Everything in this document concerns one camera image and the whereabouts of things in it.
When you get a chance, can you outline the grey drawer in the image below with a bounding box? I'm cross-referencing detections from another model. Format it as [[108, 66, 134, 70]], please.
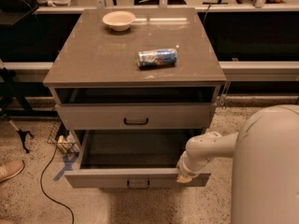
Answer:
[[56, 104, 216, 130], [64, 129, 201, 189]]

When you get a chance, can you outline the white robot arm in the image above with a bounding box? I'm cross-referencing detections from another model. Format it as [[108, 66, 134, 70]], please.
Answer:
[[177, 105, 299, 224]]

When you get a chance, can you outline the grey top drawer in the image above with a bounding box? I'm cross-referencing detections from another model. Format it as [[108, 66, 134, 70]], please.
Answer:
[[56, 104, 216, 130]]

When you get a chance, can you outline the grey drawer cabinet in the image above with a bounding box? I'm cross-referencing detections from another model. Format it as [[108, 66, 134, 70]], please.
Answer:
[[43, 7, 227, 135]]

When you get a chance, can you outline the blue tape cross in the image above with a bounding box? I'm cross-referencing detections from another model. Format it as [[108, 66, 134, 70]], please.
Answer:
[[53, 154, 78, 181]]

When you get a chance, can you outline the blue white drink can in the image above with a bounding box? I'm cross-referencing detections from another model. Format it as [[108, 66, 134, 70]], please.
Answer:
[[137, 49, 178, 68]]

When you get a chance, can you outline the white paper bowl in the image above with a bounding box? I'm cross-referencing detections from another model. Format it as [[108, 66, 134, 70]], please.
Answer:
[[102, 11, 135, 32]]

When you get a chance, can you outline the tan shoe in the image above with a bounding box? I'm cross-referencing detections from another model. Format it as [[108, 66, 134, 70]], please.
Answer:
[[0, 161, 25, 182]]

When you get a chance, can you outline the black tripod stand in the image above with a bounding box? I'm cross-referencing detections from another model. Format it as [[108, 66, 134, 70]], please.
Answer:
[[0, 59, 37, 154]]

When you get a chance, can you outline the black office chair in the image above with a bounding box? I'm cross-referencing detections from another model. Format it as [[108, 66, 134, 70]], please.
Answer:
[[0, 0, 38, 28]]

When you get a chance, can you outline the wire basket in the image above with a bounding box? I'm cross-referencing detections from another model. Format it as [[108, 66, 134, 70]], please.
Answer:
[[47, 120, 79, 154]]

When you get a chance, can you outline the black floor cable left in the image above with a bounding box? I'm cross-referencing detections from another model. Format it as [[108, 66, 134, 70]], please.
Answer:
[[39, 143, 76, 224]]

